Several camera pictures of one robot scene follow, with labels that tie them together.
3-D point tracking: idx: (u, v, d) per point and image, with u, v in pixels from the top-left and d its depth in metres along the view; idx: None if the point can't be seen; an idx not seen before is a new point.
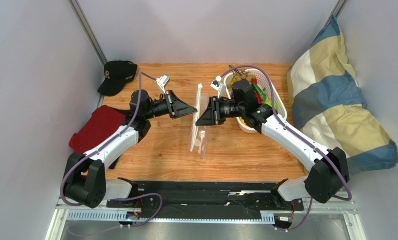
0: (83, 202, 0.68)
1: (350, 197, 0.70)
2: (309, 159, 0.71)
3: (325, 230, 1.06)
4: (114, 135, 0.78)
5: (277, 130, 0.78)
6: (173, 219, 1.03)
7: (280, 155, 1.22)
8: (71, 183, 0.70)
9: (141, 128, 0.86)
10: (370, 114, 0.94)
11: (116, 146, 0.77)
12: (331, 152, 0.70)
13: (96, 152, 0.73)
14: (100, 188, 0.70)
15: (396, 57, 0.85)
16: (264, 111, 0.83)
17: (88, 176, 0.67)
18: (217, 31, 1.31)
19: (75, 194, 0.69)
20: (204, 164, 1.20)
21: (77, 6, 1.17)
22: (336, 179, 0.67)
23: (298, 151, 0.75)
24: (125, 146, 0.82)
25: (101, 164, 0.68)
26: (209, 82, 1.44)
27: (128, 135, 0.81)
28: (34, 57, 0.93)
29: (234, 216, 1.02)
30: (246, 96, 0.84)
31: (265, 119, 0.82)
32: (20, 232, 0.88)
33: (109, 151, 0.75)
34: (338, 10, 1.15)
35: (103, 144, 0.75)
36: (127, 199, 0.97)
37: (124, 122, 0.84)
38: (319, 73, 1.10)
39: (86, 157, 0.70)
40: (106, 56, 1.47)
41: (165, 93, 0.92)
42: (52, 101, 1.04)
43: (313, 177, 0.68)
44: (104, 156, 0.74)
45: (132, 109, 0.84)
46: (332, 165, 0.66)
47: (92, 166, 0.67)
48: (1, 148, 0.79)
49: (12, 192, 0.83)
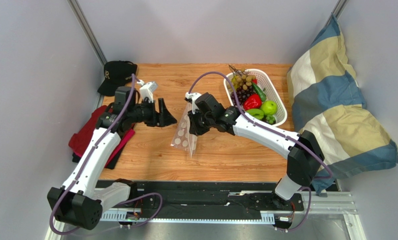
0: (82, 226, 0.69)
1: (331, 173, 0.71)
2: (283, 148, 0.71)
3: (325, 230, 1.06)
4: (91, 148, 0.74)
5: (248, 128, 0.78)
6: (173, 219, 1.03)
7: (280, 155, 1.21)
8: (63, 214, 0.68)
9: (122, 123, 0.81)
10: (370, 114, 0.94)
11: (97, 162, 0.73)
12: (301, 137, 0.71)
13: (76, 182, 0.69)
14: (94, 210, 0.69)
15: (396, 56, 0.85)
16: (231, 112, 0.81)
17: (74, 209, 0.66)
18: (217, 31, 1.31)
19: (71, 222, 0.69)
20: (204, 164, 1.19)
21: (77, 7, 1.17)
22: (312, 160, 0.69)
23: (272, 143, 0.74)
24: (108, 154, 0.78)
25: (84, 197, 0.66)
26: (209, 82, 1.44)
27: (106, 142, 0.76)
28: (33, 56, 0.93)
29: (233, 216, 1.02)
30: (209, 105, 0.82)
31: (234, 121, 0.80)
32: (20, 232, 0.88)
33: (89, 175, 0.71)
34: (338, 10, 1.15)
35: (80, 169, 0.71)
36: (127, 201, 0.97)
37: (98, 123, 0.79)
38: (319, 73, 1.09)
39: (67, 191, 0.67)
40: (106, 56, 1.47)
41: (150, 101, 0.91)
42: (52, 101, 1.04)
43: (293, 166, 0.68)
44: (85, 184, 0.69)
45: (120, 99, 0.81)
46: (305, 147, 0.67)
47: (75, 200, 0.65)
48: (1, 148, 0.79)
49: (12, 192, 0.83)
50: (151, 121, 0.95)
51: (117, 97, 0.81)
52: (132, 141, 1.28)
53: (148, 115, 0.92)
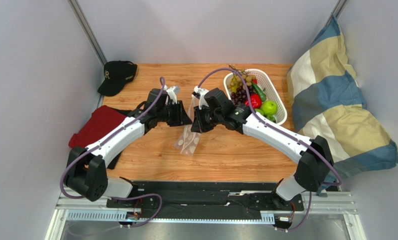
0: (84, 194, 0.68)
1: (340, 181, 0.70)
2: (294, 153, 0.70)
3: (325, 230, 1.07)
4: (119, 127, 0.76)
5: (259, 129, 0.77)
6: (173, 219, 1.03)
7: (280, 155, 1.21)
8: (74, 174, 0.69)
9: (150, 120, 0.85)
10: (370, 114, 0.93)
11: (120, 140, 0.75)
12: (314, 142, 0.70)
13: (99, 147, 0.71)
14: (101, 182, 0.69)
15: (396, 56, 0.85)
16: (242, 111, 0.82)
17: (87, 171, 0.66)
18: (218, 31, 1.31)
19: (77, 186, 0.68)
20: (204, 164, 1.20)
21: (77, 7, 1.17)
22: (323, 165, 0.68)
23: (282, 145, 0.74)
24: (129, 139, 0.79)
25: (102, 161, 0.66)
26: (209, 82, 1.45)
27: (134, 128, 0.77)
28: (33, 56, 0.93)
29: (234, 216, 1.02)
30: (218, 101, 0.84)
31: (245, 120, 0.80)
32: (20, 232, 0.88)
33: (111, 146, 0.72)
34: (338, 9, 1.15)
35: (105, 139, 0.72)
36: (126, 198, 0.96)
37: (131, 114, 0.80)
38: (319, 72, 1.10)
39: (88, 151, 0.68)
40: (106, 56, 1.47)
41: (174, 102, 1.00)
42: (52, 100, 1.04)
43: (301, 170, 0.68)
44: (106, 152, 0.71)
45: (151, 99, 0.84)
46: (317, 154, 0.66)
47: (92, 162, 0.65)
48: (0, 148, 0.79)
49: (12, 192, 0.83)
50: (175, 120, 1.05)
51: (149, 97, 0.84)
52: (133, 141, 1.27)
53: (172, 115, 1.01)
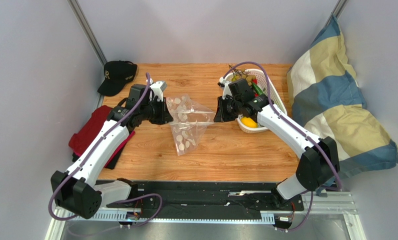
0: (79, 214, 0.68)
1: (340, 186, 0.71)
2: (299, 147, 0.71)
3: (325, 229, 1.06)
4: (98, 138, 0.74)
5: (272, 119, 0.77)
6: (173, 219, 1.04)
7: (280, 155, 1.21)
8: (63, 199, 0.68)
9: (132, 118, 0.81)
10: (370, 114, 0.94)
11: (102, 153, 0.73)
12: (322, 141, 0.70)
13: (80, 169, 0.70)
14: (93, 200, 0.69)
15: (396, 56, 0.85)
16: (261, 100, 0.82)
17: (74, 196, 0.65)
18: (218, 31, 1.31)
19: (69, 208, 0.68)
20: (204, 164, 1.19)
21: (77, 7, 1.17)
22: (326, 168, 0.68)
23: (290, 138, 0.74)
24: (116, 143, 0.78)
25: (85, 184, 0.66)
26: (209, 82, 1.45)
27: (115, 135, 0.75)
28: (33, 57, 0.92)
29: (234, 216, 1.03)
30: (239, 88, 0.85)
31: (261, 108, 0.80)
32: (20, 232, 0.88)
33: (93, 164, 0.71)
34: (338, 10, 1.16)
35: (85, 157, 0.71)
36: (127, 200, 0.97)
37: (110, 116, 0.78)
38: (319, 72, 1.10)
39: (70, 176, 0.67)
40: (106, 56, 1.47)
41: (159, 100, 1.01)
42: (52, 101, 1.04)
43: (303, 165, 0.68)
44: (88, 173, 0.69)
45: (134, 94, 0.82)
46: (323, 154, 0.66)
47: (76, 186, 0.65)
48: (1, 148, 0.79)
49: (12, 192, 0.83)
50: (159, 119, 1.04)
51: (130, 94, 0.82)
52: (133, 141, 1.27)
53: (156, 113, 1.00)
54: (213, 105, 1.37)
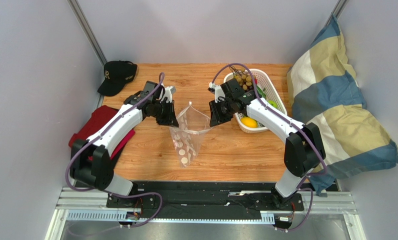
0: (92, 184, 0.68)
1: (326, 171, 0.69)
2: (284, 134, 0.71)
3: (325, 230, 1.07)
4: (117, 116, 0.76)
5: (259, 110, 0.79)
6: (173, 219, 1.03)
7: (280, 155, 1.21)
8: (79, 167, 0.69)
9: (146, 106, 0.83)
10: (370, 114, 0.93)
11: (119, 128, 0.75)
12: (305, 127, 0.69)
13: (99, 137, 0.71)
14: (107, 171, 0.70)
15: (396, 56, 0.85)
16: (249, 95, 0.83)
17: (93, 162, 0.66)
18: (218, 31, 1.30)
19: (84, 177, 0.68)
20: (204, 164, 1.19)
21: (77, 8, 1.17)
22: (312, 154, 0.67)
23: (276, 126, 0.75)
24: (130, 126, 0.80)
25: (105, 150, 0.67)
26: (209, 82, 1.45)
27: (132, 115, 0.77)
28: (33, 57, 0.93)
29: (234, 216, 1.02)
30: (229, 86, 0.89)
31: (250, 102, 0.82)
32: (20, 233, 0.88)
33: (112, 135, 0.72)
34: (338, 9, 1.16)
35: (105, 128, 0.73)
36: (129, 196, 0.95)
37: (126, 100, 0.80)
38: (319, 72, 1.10)
39: (90, 143, 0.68)
40: (106, 56, 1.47)
41: (168, 101, 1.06)
42: (52, 101, 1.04)
43: (289, 151, 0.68)
44: (107, 141, 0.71)
45: (147, 88, 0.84)
46: (307, 139, 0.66)
47: (95, 152, 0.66)
48: (1, 148, 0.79)
49: (12, 192, 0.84)
50: (166, 119, 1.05)
51: (145, 87, 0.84)
52: (133, 140, 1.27)
53: (165, 113, 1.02)
54: None
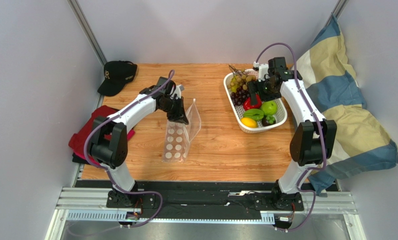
0: (108, 160, 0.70)
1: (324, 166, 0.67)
2: (301, 119, 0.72)
3: (325, 230, 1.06)
4: (134, 102, 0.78)
5: (292, 91, 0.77)
6: (173, 219, 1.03)
7: (280, 155, 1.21)
8: (97, 143, 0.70)
9: (159, 98, 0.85)
10: (370, 114, 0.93)
11: (137, 112, 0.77)
12: (324, 121, 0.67)
13: (119, 116, 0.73)
14: (122, 148, 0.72)
15: (396, 55, 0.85)
16: (291, 73, 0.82)
17: (112, 137, 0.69)
18: (218, 31, 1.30)
19: (100, 153, 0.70)
20: (204, 164, 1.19)
21: (77, 7, 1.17)
22: (316, 147, 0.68)
23: (298, 111, 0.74)
24: (143, 113, 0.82)
25: (124, 127, 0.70)
26: (209, 82, 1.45)
27: (147, 103, 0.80)
28: (33, 57, 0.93)
29: (234, 216, 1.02)
30: (275, 62, 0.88)
31: (287, 79, 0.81)
32: (20, 233, 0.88)
33: (130, 116, 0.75)
34: (338, 9, 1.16)
35: (124, 109, 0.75)
36: (129, 192, 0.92)
37: (142, 91, 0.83)
38: (319, 73, 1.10)
39: (110, 119, 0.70)
40: (106, 56, 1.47)
41: (178, 98, 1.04)
42: (52, 100, 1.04)
43: (297, 136, 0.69)
44: (126, 120, 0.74)
45: (160, 82, 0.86)
46: (318, 129, 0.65)
47: (115, 128, 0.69)
48: (1, 148, 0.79)
49: (12, 192, 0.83)
50: (175, 115, 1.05)
51: (158, 82, 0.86)
52: (133, 140, 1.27)
53: (174, 109, 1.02)
54: (213, 106, 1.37)
